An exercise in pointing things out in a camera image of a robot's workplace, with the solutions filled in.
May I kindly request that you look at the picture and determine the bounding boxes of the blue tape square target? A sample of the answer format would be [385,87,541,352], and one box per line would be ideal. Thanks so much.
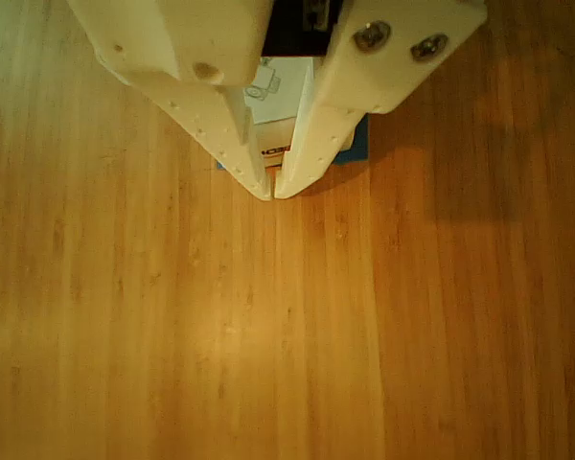
[215,114,370,173]

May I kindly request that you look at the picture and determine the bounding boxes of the black and white box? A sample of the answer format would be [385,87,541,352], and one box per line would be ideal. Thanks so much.
[242,56,357,170]

